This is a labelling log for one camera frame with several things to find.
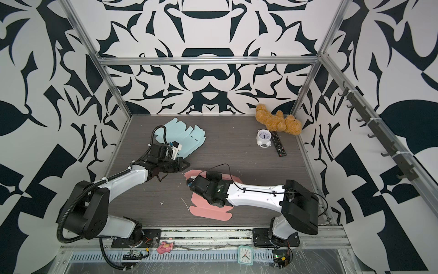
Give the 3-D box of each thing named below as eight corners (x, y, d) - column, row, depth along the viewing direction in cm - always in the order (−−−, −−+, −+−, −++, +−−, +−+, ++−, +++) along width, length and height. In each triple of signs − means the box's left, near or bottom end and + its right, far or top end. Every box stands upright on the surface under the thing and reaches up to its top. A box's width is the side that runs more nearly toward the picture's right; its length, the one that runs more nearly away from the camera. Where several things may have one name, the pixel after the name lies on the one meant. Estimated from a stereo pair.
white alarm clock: (257, 147, 106) (258, 144, 104) (255, 132, 114) (256, 129, 111) (272, 147, 106) (273, 144, 104) (269, 132, 114) (270, 129, 111)
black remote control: (279, 157, 103) (281, 154, 100) (270, 134, 114) (271, 131, 111) (285, 156, 103) (287, 153, 101) (275, 134, 114) (276, 131, 112)
